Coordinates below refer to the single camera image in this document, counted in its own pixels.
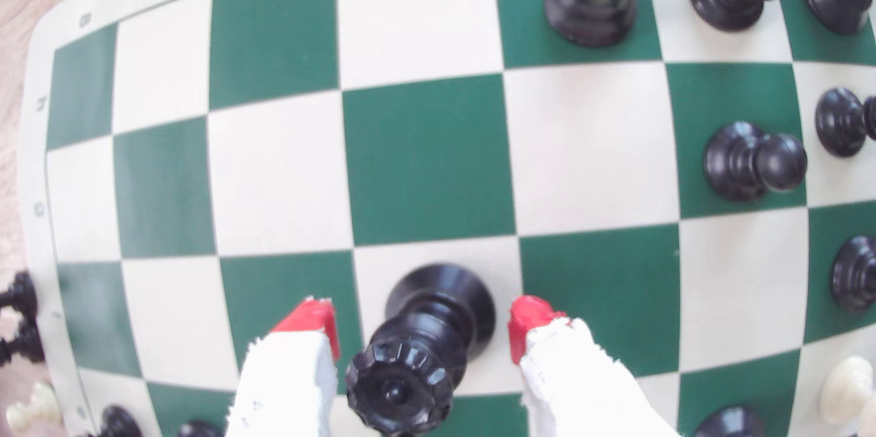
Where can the black chess pawn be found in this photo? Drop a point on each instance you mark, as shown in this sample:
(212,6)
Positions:
(739,163)
(120,423)
(842,122)
(198,430)

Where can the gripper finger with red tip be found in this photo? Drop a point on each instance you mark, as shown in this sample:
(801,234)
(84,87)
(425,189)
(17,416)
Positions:
(582,389)
(287,382)

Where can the white chess piece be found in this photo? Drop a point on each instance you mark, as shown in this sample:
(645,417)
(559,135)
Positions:
(33,406)
(845,389)

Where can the black chess queen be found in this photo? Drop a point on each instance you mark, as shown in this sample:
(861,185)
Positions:
(410,355)

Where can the green and cream chess mat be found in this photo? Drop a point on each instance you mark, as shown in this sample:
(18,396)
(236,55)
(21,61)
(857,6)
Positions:
(424,156)

